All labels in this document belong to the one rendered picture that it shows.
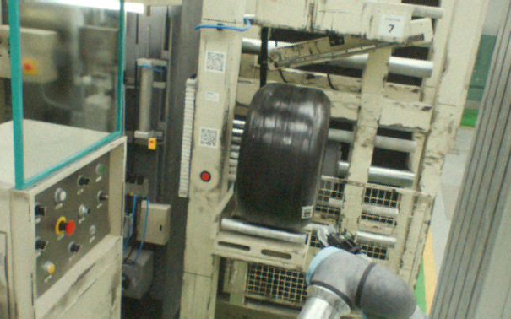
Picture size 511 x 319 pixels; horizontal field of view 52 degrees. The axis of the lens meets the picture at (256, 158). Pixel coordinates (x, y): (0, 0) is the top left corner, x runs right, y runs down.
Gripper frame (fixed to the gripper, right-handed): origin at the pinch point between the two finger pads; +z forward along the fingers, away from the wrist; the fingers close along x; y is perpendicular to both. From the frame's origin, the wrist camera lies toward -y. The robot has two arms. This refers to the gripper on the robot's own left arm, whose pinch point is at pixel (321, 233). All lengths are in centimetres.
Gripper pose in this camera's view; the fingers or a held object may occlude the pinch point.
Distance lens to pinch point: 186.1
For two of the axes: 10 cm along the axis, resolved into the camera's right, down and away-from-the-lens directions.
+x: -8.9, 2.9, -3.6
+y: -0.7, -8.5, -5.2
